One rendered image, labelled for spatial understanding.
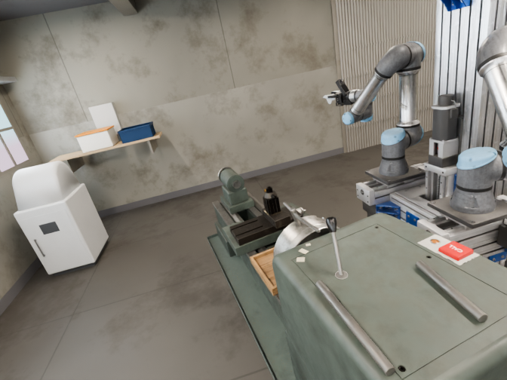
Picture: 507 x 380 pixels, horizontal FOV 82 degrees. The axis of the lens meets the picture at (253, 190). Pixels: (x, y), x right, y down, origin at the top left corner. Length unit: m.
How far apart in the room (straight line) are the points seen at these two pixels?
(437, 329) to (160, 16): 4.99
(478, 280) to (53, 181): 3.85
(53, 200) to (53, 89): 2.05
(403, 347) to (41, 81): 5.38
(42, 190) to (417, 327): 3.83
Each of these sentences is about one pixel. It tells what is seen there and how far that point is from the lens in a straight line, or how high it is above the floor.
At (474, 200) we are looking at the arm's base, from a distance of 1.41.
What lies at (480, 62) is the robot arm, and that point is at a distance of 1.26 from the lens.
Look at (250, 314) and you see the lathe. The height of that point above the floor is 0.54.
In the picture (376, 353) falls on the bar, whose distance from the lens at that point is 0.72.
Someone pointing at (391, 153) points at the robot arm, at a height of 1.29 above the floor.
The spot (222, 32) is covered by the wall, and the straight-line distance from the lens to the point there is 5.19.
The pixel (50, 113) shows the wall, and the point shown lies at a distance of 5.54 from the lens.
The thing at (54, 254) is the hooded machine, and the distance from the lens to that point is 4.27.
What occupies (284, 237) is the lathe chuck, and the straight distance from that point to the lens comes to 1.20.
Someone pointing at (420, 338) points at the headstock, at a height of 1.26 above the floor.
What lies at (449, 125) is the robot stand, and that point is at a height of 1.45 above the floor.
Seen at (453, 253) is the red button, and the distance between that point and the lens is 1.00.
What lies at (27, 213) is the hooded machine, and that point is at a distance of 4.12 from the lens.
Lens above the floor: 1.85
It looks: 22 degrees down
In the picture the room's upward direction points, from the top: 12 degrees counter-clockwise
